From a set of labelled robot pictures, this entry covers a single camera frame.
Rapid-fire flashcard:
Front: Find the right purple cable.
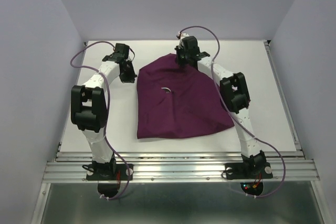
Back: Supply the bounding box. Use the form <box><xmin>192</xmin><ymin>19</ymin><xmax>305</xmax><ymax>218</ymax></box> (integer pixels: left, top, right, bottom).
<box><xmin>176</xmin><ymin>25</ymin><xmax>287</xmax><ymax>198</ymax></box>

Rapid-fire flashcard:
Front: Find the stainless steel tray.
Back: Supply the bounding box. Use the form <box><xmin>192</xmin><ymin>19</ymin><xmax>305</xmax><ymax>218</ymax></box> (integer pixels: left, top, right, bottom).
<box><xmin>161</xmin><ymin>87</ymin><xmax>173</xmax><ymax>94</ymax></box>

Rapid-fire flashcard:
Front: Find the aluminium rail frame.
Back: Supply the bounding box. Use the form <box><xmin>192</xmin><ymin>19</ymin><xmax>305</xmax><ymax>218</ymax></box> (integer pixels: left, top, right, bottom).
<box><xmin>33</xmin><ymin>40</ymin><xmax>333</xmax><ymax>223</ymax></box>

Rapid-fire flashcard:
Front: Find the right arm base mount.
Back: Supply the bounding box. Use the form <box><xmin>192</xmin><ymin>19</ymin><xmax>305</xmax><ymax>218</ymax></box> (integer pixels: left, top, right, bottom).
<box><xmin>222</xmin><ymin>162</ymin><xmax>274</xmax><ymax>198</ymax></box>

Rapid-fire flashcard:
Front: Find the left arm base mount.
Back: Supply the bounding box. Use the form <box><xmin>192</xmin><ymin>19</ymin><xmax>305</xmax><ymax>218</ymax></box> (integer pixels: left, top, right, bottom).
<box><xmin>82</xmin><ymin>164</ymin><xmax>134</xmax><ymax>200</ymax></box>

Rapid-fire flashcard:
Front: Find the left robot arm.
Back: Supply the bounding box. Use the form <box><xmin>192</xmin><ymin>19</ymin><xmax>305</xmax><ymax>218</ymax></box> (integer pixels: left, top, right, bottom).
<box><xmin>70</xmin><ymin>43</ymin><xmax>137</xmax><ymax>179</ymax></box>

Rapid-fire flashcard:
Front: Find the purple cloth drape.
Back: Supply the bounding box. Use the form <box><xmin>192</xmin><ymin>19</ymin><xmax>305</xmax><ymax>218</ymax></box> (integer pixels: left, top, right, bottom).
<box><xmin>136</xmin><ymin>54</ymin><xmax>234</xmax><ymax>139</ymax></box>

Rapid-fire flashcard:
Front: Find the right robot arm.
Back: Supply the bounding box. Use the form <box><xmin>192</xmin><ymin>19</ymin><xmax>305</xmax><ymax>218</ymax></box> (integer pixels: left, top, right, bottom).
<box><xmin>175</xmin><ymin>33</ymin><xmax>267</xmax><ymax>180</ymax></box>

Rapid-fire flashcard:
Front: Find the purple cable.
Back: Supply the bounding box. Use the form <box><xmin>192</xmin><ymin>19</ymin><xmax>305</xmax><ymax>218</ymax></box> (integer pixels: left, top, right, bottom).
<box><xmin>69</xmin><ymin>40</ymin><xmax>135</xmax><ymax>200</ymax></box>
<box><xmin>176</xmin><ymin>25</ymin><xmax>287</xmax><ymax>198</ymax></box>

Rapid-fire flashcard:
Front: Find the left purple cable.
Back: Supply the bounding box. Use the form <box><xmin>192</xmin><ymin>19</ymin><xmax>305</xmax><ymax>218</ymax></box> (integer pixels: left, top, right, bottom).
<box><xmin>69</xmin><ymin>40</ymin><xmax>135</xmax><ymax>200</ymax></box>

